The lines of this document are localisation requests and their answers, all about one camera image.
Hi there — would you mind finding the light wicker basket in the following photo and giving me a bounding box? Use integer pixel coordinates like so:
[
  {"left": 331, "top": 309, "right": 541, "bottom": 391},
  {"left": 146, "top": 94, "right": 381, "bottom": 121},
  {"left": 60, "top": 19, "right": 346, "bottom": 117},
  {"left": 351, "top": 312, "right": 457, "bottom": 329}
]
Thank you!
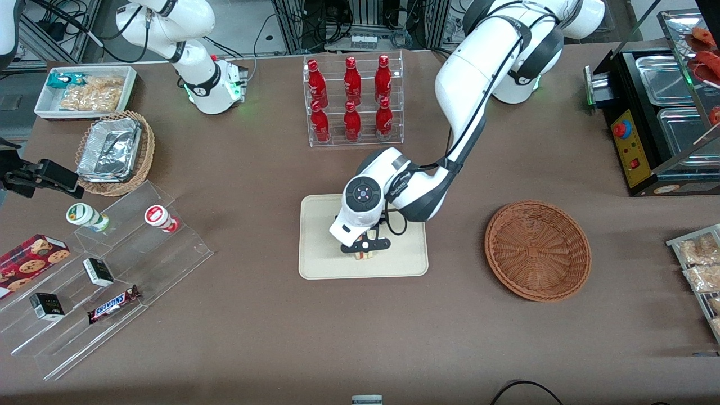
[{"left": 74, "top": 110, "right": 156, "bottom": 197}]

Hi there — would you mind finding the red cola bottle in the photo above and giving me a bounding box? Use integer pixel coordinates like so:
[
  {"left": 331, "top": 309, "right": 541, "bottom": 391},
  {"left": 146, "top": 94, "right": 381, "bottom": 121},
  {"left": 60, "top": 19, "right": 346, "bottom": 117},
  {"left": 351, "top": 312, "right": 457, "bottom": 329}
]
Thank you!
[
  {"left": 375, "top": 97, "right": 394, "bottom": 141},
  {"left": 375, "top": 54, "right": 393, "bottom": 104},
  {"left": 307, "top": 59, "right": 329, "bottom": 108},
  {"left": 344, "top": 56, "right": 363, "bottom": 105},
  {"left": 343, "top": 101, "right": 362, "bottom": 142},
  {"left": 310, "top": 101, "right": 331, "bottom": 143}
]

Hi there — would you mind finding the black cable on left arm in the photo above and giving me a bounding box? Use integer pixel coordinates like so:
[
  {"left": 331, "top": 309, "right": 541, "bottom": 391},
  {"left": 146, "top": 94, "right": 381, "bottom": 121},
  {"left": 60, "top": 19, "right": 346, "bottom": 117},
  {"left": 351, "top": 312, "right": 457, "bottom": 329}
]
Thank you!
[{"left": 378, "top": 22, "right": 525, "bottom": 236}]

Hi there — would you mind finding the stack of foil containers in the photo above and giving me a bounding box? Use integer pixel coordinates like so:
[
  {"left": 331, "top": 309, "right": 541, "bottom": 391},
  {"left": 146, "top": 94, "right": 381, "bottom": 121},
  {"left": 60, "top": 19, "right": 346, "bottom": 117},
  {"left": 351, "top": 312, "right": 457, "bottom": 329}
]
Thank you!
[{"left": 76, "top": 116, "right": 143, "bottom": 183}]

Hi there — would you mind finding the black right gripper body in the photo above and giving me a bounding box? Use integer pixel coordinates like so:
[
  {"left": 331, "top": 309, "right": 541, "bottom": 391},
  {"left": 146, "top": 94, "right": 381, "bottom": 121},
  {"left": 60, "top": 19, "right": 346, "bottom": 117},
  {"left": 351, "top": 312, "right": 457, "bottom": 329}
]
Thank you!
[{"left": 0, "top": 152, "right": 43, "bottom": 199}]

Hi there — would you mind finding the black food warmer cabinet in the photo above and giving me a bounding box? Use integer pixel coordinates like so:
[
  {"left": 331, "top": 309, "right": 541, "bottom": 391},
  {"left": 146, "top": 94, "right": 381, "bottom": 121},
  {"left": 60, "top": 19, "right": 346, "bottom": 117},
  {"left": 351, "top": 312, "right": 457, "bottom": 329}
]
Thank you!
[{"left": 584, "top": 0, "right": 720, "bottom": 197}]

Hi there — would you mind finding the grey tray of pastry bags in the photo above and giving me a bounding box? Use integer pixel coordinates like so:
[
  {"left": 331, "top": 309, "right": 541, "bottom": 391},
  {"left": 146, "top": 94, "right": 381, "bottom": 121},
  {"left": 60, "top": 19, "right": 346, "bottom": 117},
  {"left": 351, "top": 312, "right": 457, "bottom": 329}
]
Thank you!
[{"left": 666, "top": 223, "right": 720, "bottom": 344}]

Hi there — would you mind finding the beige rectangular tray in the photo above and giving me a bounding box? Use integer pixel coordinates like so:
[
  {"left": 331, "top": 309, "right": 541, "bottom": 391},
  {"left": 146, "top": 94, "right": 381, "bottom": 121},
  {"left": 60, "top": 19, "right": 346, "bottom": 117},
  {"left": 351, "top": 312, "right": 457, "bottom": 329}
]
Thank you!
[{"left": 298, "top": 191, "right": 430, "bottom": 281}]

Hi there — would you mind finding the white rectangular snack bin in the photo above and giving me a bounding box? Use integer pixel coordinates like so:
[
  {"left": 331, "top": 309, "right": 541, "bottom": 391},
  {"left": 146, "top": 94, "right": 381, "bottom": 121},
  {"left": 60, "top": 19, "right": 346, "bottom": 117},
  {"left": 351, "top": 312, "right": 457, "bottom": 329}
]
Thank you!
[{"left": 34, "top": 65, "right": 138, "bottom": 121}]

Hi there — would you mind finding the red lid yogurt cup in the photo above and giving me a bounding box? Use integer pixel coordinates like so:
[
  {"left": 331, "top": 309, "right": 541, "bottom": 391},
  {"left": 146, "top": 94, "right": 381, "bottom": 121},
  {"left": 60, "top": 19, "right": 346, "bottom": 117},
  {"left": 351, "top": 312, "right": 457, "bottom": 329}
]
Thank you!
[{"left": 144, "top": 205, "right": 180, "bottom": 233}]

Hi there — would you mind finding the Snickers chocolate bar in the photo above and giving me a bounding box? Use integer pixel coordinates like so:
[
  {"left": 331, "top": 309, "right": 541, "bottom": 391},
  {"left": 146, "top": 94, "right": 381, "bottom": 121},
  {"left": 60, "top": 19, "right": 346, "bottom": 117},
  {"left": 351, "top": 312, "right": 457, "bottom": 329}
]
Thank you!
[{"left": 87, "top": 284, "right": 142, "bottom": 325}]

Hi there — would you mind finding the clear acrylic stepped shelf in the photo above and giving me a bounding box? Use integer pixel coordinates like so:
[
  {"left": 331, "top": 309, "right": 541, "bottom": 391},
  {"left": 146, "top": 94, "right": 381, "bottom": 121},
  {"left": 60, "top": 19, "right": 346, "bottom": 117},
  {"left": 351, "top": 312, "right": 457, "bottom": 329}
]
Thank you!
[{"left": 0, "top": 179, "right": 215, "bottom": 382}]

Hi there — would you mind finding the clear bag of crackers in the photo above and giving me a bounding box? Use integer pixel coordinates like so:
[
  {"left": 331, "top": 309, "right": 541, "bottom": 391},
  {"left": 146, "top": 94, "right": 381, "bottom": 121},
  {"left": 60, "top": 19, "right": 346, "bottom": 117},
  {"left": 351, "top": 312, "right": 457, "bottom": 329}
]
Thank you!
[{"left": 58, "top": 75, "right": 125, "bottom": 112}]

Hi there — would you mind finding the red cookie box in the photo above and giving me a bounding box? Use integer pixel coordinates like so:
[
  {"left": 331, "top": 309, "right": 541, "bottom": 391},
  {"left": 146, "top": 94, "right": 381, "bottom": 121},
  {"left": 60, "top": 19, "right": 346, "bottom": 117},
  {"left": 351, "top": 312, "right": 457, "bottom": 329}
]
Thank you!
[{"left": 0, "top": 233, "right": 71, "bottom": 299}]

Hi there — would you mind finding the clear pastry bag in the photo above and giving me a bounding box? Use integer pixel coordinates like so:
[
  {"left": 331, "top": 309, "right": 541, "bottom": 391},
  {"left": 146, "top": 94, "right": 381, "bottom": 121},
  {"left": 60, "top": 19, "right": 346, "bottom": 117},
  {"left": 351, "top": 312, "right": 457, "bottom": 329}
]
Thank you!
[
  {"left": 682, "top": 263, "right": 720, "bottom": 294},
  {"left": 674, "top": 232, "right": 720, "bottom": 266}
]

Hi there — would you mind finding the green lid yogurt cup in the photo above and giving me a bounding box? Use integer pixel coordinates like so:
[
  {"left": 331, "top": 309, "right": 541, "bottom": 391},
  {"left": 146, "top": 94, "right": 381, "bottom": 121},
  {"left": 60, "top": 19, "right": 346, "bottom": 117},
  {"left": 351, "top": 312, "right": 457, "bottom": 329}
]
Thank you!
[{"left": 65, "top": 202, "right": 111, "bottom": 233}]

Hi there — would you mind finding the clear acrylic bottle rack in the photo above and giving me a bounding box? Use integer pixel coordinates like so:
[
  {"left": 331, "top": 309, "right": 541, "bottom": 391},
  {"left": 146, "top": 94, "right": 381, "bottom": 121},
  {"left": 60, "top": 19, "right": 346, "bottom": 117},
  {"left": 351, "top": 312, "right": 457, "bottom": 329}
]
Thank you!
[{"left": 303, "top": 51, "right": 404, "bottom": 149}]

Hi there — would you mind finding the brown round wicker basket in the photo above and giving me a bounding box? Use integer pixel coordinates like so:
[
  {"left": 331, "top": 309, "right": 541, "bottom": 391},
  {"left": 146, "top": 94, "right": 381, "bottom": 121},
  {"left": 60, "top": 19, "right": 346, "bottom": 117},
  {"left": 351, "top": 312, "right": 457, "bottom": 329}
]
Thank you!
[{"left": 484, "top": 200, "right": 592, "bottom": 303}]

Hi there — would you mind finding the black cable on table edge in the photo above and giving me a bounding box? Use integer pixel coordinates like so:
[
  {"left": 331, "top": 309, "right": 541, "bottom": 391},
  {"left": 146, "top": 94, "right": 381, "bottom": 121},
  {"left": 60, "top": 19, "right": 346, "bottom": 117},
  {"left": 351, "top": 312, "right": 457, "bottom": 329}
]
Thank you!
[{"left": 489, "top": 380, "right": 564, "bottom": 405}]

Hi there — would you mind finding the small black white box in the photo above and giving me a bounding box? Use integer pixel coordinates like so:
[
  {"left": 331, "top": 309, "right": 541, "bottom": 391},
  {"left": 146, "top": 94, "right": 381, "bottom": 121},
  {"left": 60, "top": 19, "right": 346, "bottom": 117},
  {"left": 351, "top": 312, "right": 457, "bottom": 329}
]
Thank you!
[
  {"left": 82, "top": 257, "right": 115, "bottom": 288},
  {"left": 29, "top": 292, "right": 66, "bottom": 322}
]

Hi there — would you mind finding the steel food pan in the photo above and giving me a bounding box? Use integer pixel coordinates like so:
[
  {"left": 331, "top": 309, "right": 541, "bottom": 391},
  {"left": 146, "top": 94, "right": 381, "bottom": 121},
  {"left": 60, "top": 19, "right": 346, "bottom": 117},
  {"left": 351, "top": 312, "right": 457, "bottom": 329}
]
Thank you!
[
  {"left": 656, "top": 106, "right": 716, "bottom": 156},
  {"left": 635, "top": 54, "right": 694, "bottom": 106}
]

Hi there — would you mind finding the teal snack packet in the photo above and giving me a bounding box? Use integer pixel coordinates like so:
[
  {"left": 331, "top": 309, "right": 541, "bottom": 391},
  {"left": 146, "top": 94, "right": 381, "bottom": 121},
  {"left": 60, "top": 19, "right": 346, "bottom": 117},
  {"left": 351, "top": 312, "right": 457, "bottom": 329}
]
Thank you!
[{"left": 46, "top": 71, "right": 86, "bottom": 90}]

